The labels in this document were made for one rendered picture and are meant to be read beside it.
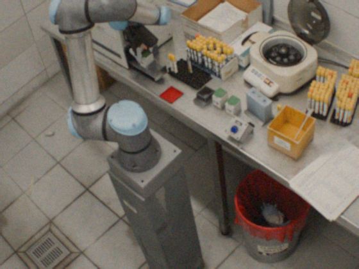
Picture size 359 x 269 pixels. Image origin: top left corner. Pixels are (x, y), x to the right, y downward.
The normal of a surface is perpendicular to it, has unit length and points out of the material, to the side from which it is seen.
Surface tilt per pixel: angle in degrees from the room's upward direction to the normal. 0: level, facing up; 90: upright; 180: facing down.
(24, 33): 90
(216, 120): 0
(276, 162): 0
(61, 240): 0
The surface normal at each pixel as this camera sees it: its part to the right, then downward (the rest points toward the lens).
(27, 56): 0.71, 0.47
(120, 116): -0.01, -0.58
